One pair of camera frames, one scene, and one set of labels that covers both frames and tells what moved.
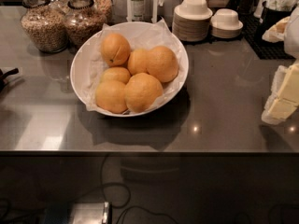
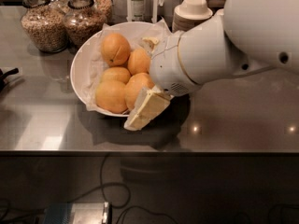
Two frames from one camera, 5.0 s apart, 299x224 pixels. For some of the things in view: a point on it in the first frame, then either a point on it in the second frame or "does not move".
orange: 110,96 does not move
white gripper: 292,36 to 168,66
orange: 141,89 does not move
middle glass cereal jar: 81,21 does not move
